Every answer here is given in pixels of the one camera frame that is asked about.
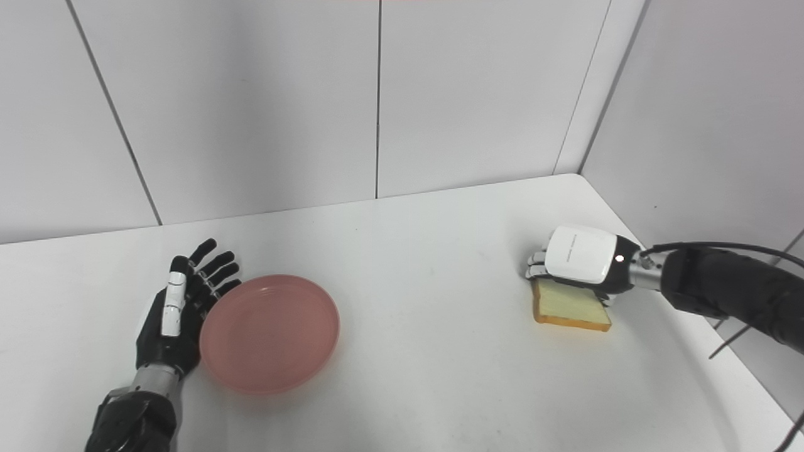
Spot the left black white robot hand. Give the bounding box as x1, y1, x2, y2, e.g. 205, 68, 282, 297
135, 237, 243, 379

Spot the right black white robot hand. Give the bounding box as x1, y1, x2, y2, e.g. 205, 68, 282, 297
524, 225, 643, 308

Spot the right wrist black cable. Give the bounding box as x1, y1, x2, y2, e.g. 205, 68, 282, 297
639, 241, 804, 452

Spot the pink round plate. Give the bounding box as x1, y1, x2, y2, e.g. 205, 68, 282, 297
198, 273, 342, 397

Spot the slice of white bread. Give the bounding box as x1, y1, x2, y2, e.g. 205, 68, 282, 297
532, 278, 613, 333

